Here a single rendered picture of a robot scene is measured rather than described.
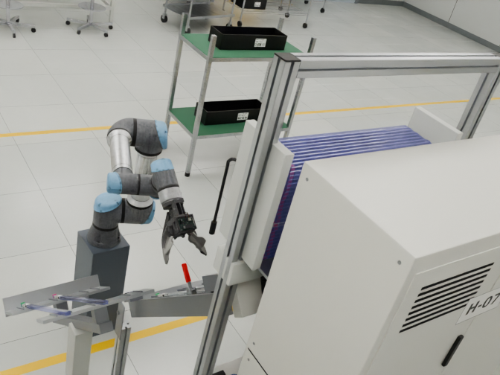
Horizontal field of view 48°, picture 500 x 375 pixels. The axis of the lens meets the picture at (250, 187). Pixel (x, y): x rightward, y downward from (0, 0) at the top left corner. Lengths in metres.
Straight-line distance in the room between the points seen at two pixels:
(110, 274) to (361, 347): 1.79
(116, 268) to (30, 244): 0.91
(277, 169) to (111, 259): 1.60
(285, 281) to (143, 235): 2.44
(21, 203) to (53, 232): 0.35
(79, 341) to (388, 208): 1.20
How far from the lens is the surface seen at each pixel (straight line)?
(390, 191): 1.17
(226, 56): 3.99
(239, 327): 3.20
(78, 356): 2.03
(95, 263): 2.68
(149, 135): 2.33
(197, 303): 1.68
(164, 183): 1.91
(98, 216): 2.60
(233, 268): 1.39
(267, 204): 1.27
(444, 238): 1.09
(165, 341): 3.05
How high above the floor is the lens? 2.25
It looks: 31 degrees down
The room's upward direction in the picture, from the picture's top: 15 degrees clockwise
